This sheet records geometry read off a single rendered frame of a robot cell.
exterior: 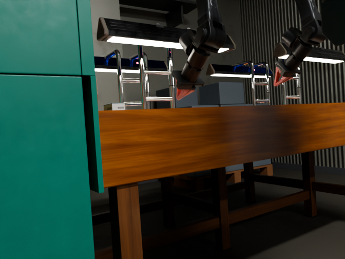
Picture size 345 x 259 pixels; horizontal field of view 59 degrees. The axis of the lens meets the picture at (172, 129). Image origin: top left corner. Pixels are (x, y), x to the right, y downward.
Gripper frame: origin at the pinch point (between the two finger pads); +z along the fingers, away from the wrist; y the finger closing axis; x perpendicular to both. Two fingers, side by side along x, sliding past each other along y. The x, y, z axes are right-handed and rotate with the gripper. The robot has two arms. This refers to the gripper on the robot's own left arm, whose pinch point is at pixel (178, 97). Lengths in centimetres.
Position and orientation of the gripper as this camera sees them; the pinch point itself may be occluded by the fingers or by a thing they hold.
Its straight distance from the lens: 107.8
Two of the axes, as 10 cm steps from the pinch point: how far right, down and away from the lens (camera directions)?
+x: 4.0, 7.4, -5.4
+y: -8.4, 0.6, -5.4
